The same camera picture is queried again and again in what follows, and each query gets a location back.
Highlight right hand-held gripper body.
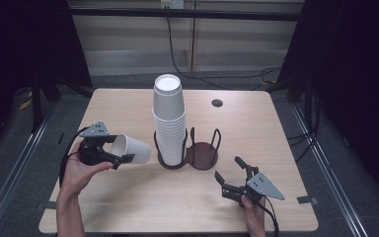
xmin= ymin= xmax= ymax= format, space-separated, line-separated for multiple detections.
xmin=242 ymin=171 xmax=286 ymax=203

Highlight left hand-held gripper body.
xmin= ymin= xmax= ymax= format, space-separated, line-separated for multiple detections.
xmin=77 ymin=120 xmax=114 ymax=167

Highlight white disposable paper cup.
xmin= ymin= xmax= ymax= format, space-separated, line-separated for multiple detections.
xmin=110 ymin=133 xmax=153 ymax=165

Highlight dark brown double cup holder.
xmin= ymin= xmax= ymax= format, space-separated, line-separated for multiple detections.
xmin=153 ymin=126 xmax=222 ymax=171

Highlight stack of white cups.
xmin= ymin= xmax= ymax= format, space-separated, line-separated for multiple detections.
xmin=151 ymin=73 xmax=188 ymax=167

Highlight person's left hand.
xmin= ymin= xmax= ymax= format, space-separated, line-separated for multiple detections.
xmin=59 ymin=141 xmax=114 ymax=198

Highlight person's right hand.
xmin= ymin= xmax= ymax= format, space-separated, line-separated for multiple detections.
xmin=241 ymin=195 xmax=267 ymax=237

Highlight grey tape strip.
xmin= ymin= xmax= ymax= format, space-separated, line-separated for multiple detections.
xmin=35 ymin=200 xmax=59 ymax=211
xmin=296 ymin=196 xmax=320 ymax=205

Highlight black metal stand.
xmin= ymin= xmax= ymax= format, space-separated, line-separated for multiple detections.
xmin=265 ymin=73 xmax=322 ymax=139
xmin=29 ymin=72 xmax=95 ymax=134

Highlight dark curtain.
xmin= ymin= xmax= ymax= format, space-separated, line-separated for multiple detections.
xmin=0 ymin=0 xmax=94 ymax=159
xmin=275 ymin=0 xmax=379 ymax=211

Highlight black horizontal bar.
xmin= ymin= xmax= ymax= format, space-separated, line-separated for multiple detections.
xmin=68 ymin=7 xmax=305 ymax=23

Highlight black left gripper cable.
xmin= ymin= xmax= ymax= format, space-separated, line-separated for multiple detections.
xmin=58 ymin=125 xmax=91 ymax=190

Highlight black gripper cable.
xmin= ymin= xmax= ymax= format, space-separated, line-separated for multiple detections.
xmin=256 ymin=196 xmax=280 ymax=237
xmin=58 ymin=125 xmax=91 ymax=190

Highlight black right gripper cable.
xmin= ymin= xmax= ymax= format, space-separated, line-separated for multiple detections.
xmin=256 ymin=196 xmax=280 ymax=237

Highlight black floor cables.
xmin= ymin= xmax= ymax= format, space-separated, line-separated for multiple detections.
xmin=286 ymin=92 xmax=322 ymax=163

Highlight metal floor rail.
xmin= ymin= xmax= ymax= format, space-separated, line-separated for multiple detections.
xmin=289 ymin=104 xmax=371 ymax=237
xmin=0 ymin=102 xmax=58 ymax=237

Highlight black wall cable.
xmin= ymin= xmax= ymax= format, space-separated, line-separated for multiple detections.
xmin=166 ymin=16 xmax=282 ymax=92

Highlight white wall outlet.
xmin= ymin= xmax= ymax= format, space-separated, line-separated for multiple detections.
xmin=159 ymin=0 xmax=186 ymax=10

